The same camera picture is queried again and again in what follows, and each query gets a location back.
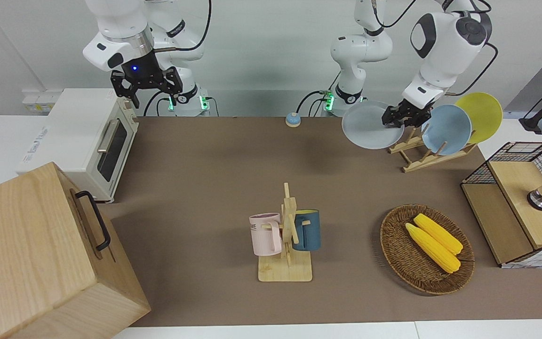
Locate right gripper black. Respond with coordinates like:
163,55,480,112
111,51,182,109

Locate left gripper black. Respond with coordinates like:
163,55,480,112
383,100,434,129

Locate gray plate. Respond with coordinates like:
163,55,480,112
342,100,406,150

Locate wooden plate rack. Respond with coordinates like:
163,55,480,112
389,126,478,173

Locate light blue plate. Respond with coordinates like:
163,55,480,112
421,105,473,156

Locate yellow plate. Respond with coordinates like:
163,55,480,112
454,92,503,145

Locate wooden mug rack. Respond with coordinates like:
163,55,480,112
258,182,313,283

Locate white toaster oven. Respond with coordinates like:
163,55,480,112
16,88,140,203

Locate brown table mat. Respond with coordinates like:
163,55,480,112
97,115,542,328

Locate yellow corn cob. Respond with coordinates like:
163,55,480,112
413,213,464,256
405,223,461,274

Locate brown wicker basket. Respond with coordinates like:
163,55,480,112
380,204,475,296

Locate dark blue mug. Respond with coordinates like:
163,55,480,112
292,210,321,251

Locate pink mug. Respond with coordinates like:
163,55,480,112
249,213,283,257

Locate large wooden box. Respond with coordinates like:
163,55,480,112
0,161,151,339

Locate silver oven door handle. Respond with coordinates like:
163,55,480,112
97,119,121,153

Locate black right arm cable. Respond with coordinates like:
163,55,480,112
153,0,213,52

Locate wire mesh wooden shelf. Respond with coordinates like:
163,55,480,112
461,141,542,269

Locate black box handle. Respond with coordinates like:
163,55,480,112
74,190,112,251

